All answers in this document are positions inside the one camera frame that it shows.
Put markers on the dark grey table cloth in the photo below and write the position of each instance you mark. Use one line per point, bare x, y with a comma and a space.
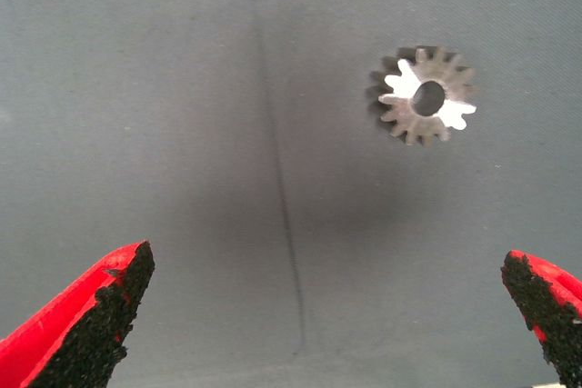
182, 111

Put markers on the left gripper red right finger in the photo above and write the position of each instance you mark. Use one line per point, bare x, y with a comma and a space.
554, 315

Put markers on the small steel gear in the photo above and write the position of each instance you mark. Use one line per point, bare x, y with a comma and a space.
450, 74

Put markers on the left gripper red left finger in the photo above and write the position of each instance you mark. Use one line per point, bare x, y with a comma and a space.
68, 338

